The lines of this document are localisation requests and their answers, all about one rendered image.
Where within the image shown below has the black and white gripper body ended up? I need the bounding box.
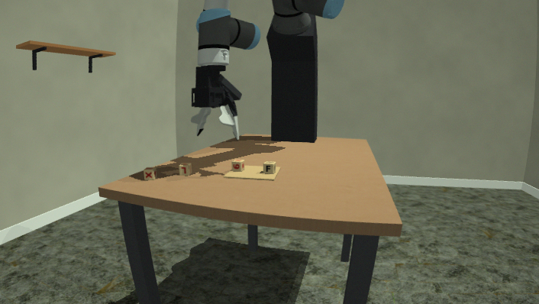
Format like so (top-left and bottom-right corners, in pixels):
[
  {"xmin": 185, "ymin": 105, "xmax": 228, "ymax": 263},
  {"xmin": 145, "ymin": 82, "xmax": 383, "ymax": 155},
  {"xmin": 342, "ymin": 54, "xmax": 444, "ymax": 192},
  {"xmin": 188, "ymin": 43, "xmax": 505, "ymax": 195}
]
[{"xmin": 192, "ymin": 65, "xmax": 229, "ymax": 108}]

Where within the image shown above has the cream block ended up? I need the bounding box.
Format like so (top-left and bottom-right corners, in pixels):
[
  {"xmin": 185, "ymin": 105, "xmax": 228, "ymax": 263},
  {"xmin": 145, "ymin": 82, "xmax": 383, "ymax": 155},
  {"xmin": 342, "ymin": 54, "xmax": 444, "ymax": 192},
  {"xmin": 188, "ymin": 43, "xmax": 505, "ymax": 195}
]
[
  {"xmin": 263, "ymin": 161, "xmax": 276, "ymax": 174},
  {"xmin": 231, "ymin": 160, "xmax": 244, "ymax": 172},
  {"xmin": 144, "ymin": 167, "xmax": 157, "ymax": 180},
  {"xmin": 179, "ymin": 163, "xmax": 192, "ymax": 176}
]

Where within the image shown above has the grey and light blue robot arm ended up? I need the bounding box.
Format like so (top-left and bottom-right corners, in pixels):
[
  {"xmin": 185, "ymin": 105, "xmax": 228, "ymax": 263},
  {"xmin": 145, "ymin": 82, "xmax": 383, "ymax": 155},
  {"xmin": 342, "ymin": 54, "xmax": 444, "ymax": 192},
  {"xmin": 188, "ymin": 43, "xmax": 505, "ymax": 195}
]
[{"xmin": 196, "ymin": 0, "xmax": 344, "ymax": 100}]

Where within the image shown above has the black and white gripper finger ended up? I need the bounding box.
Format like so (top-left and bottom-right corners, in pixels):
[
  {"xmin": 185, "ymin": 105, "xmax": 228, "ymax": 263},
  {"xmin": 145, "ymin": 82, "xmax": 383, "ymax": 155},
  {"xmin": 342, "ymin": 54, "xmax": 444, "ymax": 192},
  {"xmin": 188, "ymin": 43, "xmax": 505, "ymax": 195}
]
[
  {"xmin": 219, "ymin": 92, "xmax": 239, "ymax": 140},
  {"xmin": 191, "ymin": 107, "xmax": 211, "ymax": 136}
]

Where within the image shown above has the pale yellow mat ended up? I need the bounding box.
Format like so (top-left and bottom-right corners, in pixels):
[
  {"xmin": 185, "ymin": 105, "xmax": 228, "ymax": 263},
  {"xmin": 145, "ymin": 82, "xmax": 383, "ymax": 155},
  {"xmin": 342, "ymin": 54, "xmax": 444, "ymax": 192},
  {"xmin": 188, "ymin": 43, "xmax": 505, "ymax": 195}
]
[{"xmin": 224, "ymin": 166, "xmax": 281, "ymax": 180}]

